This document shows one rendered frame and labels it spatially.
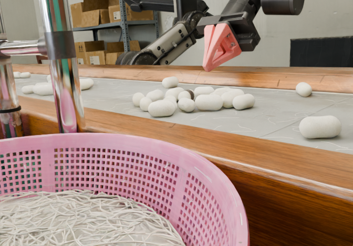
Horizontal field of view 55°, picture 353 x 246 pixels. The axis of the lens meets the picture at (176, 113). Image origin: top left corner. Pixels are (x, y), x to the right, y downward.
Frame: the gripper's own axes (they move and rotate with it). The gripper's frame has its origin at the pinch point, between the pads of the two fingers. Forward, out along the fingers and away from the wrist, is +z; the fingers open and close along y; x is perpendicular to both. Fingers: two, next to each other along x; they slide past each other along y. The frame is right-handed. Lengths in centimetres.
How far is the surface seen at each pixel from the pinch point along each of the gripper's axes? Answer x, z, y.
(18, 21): 68, -156, -482
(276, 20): 117, -157, -92
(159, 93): -4.5, 10.0, -1.1
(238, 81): 7.3, -3.0, 1.4
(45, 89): -7.6, 13.6, -29.7
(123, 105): -5.7, 13.9, -5.7
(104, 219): -18.6, 30.4, 20.0
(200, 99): -5.4, 11.1, 8.2
